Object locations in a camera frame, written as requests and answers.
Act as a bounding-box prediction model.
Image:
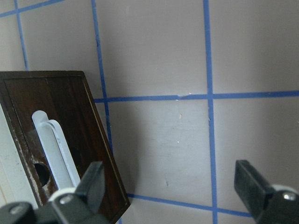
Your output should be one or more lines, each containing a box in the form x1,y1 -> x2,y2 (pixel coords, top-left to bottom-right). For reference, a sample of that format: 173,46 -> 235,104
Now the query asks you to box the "dark wooden drawer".
0,71 -> 130,224

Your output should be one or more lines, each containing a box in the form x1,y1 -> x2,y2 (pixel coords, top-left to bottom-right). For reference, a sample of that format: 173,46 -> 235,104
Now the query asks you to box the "cream plastic storage box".
0,110 -> 38,208

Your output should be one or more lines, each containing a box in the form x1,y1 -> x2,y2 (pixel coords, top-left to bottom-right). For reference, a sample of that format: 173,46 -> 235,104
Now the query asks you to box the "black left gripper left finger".
49,161 -> 105,224

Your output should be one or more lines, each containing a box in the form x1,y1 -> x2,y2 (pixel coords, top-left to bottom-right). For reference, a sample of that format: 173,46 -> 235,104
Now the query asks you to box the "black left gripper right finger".
234,160 -> 299,224

